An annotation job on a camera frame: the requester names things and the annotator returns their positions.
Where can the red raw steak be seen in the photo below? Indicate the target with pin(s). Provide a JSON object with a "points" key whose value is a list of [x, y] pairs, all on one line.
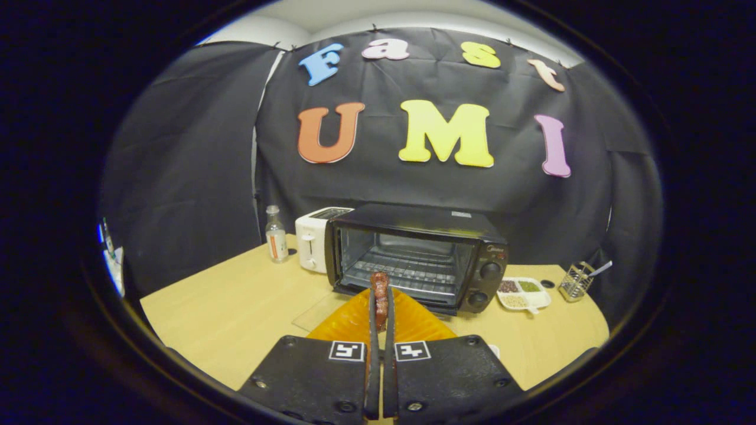
{"points": [[381, 295]]}

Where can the white bread toaster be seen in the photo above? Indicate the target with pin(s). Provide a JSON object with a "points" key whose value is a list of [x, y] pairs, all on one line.
{"points": [[307, 227]]}

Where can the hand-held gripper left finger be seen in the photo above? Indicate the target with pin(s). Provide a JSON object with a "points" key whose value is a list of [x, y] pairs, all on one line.
{"points": [[374, 378]]}

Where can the white and blue object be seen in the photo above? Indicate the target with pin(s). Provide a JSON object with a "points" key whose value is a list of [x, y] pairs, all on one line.
{"points": [[115, 265]]}

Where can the black backdrop cloth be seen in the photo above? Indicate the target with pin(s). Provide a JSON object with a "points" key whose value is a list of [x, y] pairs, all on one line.
{"points": [[378, 183]]}

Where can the clear glass bottle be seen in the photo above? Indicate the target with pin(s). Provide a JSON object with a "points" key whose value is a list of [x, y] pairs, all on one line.
{"points": [[276, 245]]}

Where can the black toaster oven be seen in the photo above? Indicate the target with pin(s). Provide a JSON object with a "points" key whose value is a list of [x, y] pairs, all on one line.
{"points": [[413, 221]]}

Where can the metal spoon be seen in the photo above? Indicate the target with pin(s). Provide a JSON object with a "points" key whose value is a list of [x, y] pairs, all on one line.
{"points": [[602, 268]]}

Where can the white divided condiment dish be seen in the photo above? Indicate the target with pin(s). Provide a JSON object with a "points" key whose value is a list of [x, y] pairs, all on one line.
{"points": [[522, 301]]}

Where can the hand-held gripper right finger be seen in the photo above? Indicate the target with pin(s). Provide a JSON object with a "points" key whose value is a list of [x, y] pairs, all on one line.
{"points": [[390, 378]]}

